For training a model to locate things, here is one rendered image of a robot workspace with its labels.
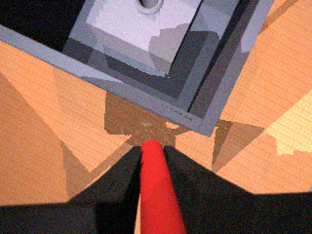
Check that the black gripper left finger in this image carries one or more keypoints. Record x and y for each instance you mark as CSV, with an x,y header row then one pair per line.
x,y
107,206

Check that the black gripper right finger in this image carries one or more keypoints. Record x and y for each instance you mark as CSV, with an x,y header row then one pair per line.
x,y
211,204

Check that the red peg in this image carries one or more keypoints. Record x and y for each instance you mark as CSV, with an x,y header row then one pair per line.
x,y
159,209

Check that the dark grey open box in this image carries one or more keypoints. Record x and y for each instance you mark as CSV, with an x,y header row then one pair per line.
x,y
201,79

